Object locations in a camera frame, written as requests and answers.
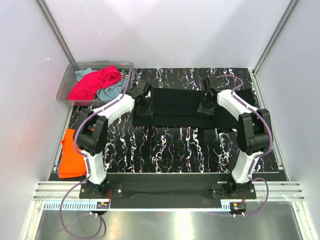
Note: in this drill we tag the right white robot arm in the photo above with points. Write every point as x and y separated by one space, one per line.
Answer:
254 134

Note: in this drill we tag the black marbled table mat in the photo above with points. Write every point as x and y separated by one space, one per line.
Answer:
149 149

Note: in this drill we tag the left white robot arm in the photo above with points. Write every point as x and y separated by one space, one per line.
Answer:
90 137

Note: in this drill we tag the white slotted cable duct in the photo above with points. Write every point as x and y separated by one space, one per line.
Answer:
147 206

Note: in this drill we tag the aluminium front rail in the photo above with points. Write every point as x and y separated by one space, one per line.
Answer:
56 190

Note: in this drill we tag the right aluminium frame post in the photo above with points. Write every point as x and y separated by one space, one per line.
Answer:
292 5

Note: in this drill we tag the pink t-shirt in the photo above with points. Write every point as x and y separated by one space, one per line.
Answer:
89 81

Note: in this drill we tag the grey-blue t-shirt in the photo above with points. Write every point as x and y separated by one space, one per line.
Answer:
112 92

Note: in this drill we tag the black polo shirt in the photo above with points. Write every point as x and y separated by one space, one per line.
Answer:
175 108

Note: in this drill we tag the folded blue t-shirt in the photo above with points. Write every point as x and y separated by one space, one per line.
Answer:
58 169

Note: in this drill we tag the aluminium frame post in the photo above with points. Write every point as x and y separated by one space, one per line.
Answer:
292 5
49 18

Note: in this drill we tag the left aluminium frame post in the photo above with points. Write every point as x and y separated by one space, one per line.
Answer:
49 18

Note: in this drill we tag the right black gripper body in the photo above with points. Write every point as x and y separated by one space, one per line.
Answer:
205 107

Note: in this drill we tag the folded orange t-shirt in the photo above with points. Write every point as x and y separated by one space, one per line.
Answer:
72 164

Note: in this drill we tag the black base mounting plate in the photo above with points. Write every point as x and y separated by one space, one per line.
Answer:
212 185

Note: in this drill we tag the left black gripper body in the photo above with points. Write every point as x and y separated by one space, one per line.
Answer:
146 109

